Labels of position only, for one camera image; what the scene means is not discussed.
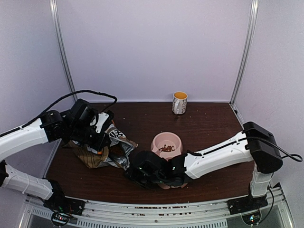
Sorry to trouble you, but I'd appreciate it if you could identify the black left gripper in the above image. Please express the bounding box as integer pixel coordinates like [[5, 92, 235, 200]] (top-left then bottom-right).
[[68, 123, 111, 152]]

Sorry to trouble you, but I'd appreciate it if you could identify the brown pet food bag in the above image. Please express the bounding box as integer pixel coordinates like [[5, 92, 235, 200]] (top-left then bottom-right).
[[62, 122, 138, 170]]

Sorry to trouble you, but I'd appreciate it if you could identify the pink double pet bowl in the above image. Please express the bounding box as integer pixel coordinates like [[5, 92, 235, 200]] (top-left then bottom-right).
[[151, 132, 187, 190]]

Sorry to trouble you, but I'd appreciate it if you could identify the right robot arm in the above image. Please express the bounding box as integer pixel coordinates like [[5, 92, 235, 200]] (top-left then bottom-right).
[[124, 122, 283, 210]]

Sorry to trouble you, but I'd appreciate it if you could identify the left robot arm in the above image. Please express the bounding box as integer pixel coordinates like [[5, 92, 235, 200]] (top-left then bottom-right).
[[0, 99, 114, 213]]

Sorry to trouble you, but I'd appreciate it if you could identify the brown kibble pet food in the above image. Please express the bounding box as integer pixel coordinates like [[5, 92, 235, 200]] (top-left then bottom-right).
[[109, 145, 125, 156]]

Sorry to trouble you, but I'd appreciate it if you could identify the floral ceramic mug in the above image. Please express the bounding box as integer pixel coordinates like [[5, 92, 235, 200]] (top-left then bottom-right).
[[172, 91, 188, 115]]

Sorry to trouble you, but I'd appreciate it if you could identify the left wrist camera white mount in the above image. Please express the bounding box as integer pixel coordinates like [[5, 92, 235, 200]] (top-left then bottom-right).
[[90, 110, 114, 133]]

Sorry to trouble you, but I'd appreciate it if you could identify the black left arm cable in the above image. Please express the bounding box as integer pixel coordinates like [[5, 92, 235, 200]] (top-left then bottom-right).
[[21, 89, 118, 126]]

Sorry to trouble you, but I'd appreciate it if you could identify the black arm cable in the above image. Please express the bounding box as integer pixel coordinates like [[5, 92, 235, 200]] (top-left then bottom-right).
[[247, 136, 304, 163], [21, 89, 118, 126]]

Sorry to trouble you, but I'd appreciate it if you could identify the front aluminium rail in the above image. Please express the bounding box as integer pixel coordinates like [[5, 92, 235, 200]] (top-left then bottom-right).
[[19, 198, 294, 228]]

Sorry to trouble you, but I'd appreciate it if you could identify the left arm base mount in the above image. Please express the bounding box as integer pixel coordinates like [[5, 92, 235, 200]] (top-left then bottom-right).
[[42, 198, 86, 227]]

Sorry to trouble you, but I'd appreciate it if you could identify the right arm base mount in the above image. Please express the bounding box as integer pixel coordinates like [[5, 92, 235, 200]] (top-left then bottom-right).
[[227, 196, 268, 226]]

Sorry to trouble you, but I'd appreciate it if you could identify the right aluminium frame post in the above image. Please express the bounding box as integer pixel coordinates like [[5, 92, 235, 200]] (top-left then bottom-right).
[[229, 0, 259, 106]]

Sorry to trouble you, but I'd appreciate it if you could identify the aluminium frame post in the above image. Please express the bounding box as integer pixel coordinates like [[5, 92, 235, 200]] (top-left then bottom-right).
[[49, 0, 76, 92], [229, 0, 259, 106]]

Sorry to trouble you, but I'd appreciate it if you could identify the left aluminium frame post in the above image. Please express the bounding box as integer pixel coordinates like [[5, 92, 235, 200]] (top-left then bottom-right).
[[49, 0, 76, 92]]

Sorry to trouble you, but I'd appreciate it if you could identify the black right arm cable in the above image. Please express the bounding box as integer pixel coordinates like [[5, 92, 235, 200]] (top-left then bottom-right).
[[247, 136, 304, 163]]

